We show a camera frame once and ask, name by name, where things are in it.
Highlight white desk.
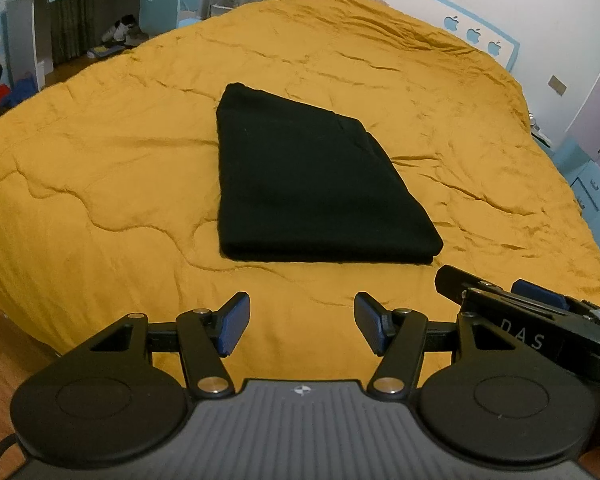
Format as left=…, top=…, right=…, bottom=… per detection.
left=6, top=0, right=209, bottom=91

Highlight blue bedside cabinet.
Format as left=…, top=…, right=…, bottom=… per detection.
left=552, top=139, right=600, bottom=248

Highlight wall switch plate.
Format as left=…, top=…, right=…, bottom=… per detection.
left=547, top=75, right=567, bottom=96

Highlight white sneakers on floor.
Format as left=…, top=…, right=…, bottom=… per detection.
left=100, top=14, right=148, bottom=48

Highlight black garment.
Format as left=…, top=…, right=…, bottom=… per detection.
left=216, top=82, right=443, bottom=264

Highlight mustard yellow bed quilt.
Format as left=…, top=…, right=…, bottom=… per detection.
left=0, top=0, right=600, bottom=380

